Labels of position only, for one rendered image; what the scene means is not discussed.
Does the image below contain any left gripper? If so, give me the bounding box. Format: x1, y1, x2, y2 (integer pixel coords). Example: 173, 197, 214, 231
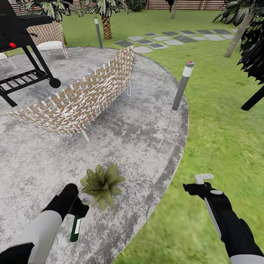
68, 200, 89, 218

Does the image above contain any insectifuge atomizer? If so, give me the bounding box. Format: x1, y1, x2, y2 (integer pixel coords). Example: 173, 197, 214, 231
70, 216, 82, 242

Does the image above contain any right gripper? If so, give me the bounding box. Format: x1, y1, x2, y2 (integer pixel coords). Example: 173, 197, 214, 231
183, 182, 211, 196

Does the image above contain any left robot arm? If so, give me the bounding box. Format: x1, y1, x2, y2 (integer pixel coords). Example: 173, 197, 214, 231
0, 183, 95, 264

